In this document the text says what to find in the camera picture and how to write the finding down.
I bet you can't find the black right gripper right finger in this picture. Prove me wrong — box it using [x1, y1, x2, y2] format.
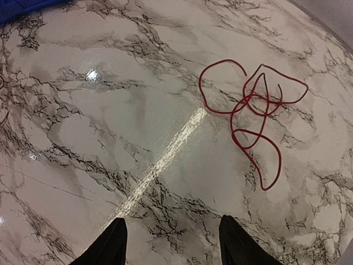
[219, 215, 282, 265]

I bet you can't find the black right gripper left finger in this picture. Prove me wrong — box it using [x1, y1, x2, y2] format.
[70, 218, 127, 265]

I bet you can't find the blue three-compartment plastic bin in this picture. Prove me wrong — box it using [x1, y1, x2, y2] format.
[0, 0, 67, 25]

